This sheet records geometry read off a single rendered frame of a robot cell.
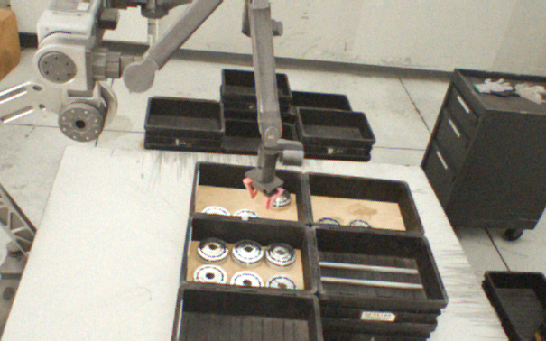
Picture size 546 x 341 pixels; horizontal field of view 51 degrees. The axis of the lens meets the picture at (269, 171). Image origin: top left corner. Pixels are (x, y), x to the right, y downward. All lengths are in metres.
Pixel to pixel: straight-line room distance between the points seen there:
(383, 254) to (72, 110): 1.12
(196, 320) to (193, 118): 1.68
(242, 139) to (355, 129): 0.65
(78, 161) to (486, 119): 1.94
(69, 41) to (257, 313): 0.91
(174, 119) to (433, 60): 2.81
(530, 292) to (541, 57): 3.09
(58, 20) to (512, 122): 2.25
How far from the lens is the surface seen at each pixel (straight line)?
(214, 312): 1.73
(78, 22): 1.64
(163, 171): 2.44
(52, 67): 1.58
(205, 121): 3.19
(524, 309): 2.96
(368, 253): 2.02
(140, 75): 1.54
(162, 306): 1.92
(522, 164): 3.34
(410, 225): 2.14
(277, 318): 1.75
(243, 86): 3.58
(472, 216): 3.46
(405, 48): 5.18
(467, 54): 5.42
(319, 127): 3.29
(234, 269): 1.86
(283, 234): 1.92
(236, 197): 2.13
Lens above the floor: 2.17
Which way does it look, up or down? 36 degrees down
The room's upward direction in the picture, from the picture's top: 10 degrees clockwise
